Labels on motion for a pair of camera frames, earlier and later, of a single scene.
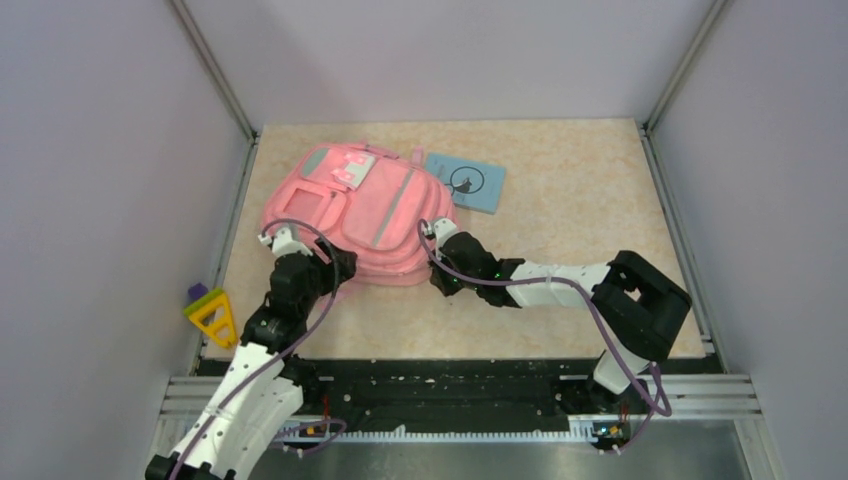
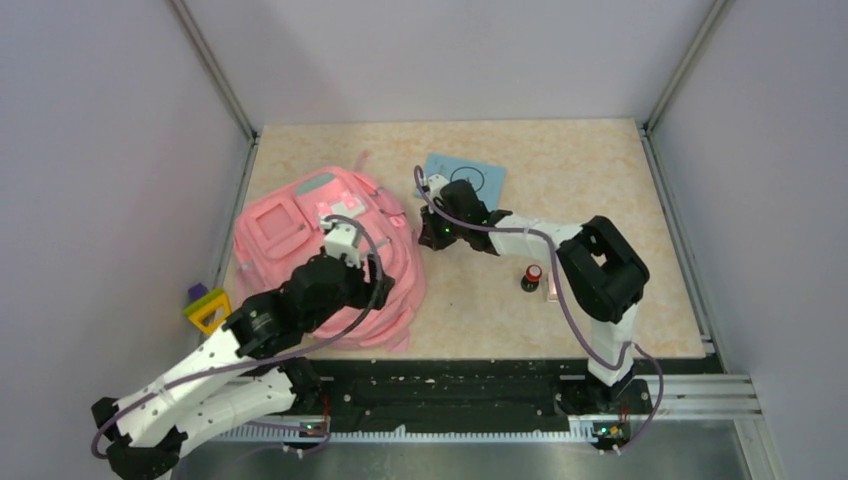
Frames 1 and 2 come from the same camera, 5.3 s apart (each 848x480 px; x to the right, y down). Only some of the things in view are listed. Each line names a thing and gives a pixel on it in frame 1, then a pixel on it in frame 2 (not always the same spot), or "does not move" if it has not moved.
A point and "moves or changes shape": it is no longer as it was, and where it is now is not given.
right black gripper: [440, 279] to [430, 236]
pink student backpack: [374, 202] moves or changes shape
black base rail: [414, 391] does not move
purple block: [197, 291] does not move
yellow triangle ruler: [213, 313] does not move
